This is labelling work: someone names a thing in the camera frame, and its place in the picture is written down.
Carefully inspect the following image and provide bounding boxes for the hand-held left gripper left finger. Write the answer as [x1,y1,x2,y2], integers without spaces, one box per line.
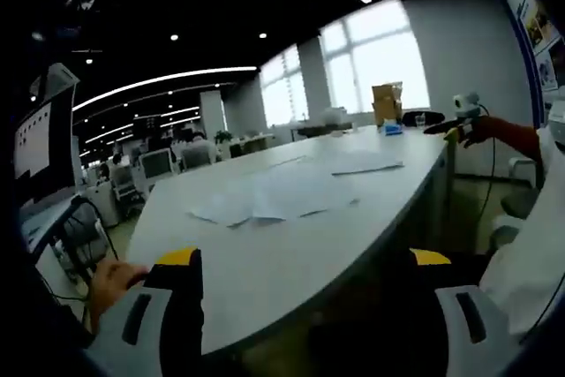
[86,246,205,377]

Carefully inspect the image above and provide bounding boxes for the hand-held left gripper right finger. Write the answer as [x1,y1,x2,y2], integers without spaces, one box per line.
[408,247,524,377]

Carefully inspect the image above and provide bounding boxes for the white printing papers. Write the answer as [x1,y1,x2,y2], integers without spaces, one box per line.
[187,149,405,229]

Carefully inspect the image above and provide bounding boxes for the person's right hand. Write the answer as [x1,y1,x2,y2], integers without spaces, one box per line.
[460,114,494,150]

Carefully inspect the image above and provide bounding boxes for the person's left hand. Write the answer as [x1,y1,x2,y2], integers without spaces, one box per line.
[87,260,150,334]

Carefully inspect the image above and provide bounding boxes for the brown cardboard box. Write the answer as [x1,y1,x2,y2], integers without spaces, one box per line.
[372,80,403,127]

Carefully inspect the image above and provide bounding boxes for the grey chest-worn device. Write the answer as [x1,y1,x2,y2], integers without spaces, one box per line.
[546,101,565,151]

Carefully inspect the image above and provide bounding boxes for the wide bright window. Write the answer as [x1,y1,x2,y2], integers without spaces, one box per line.
[320,0,432,116]

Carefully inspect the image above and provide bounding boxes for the black tripod stand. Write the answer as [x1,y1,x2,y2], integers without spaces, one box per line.
[43,198,120,298]

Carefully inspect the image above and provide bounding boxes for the white laptop stand table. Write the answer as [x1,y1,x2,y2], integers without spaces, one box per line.
[17,193,107,263]

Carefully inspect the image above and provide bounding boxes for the narrow bright window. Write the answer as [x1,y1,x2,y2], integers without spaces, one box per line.
[260,45,309,126]

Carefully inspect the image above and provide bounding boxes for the white framed office chair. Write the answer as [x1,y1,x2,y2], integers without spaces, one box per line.
[139,149,173,179]

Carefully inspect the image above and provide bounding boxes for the white grey office chair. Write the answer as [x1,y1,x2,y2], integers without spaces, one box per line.
[180,147,213,170]

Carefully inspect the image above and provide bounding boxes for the curved ceiling light strip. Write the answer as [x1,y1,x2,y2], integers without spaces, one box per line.
[72,66,260,111]

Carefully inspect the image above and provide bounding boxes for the ceiling air vent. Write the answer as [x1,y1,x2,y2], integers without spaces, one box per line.
[28,63,80,98]

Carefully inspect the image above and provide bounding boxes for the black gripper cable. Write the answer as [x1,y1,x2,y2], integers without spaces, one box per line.
[478,102,494,219]

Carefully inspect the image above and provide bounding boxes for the blue white wall poster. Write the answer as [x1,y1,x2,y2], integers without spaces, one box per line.
[502,0,565,131]

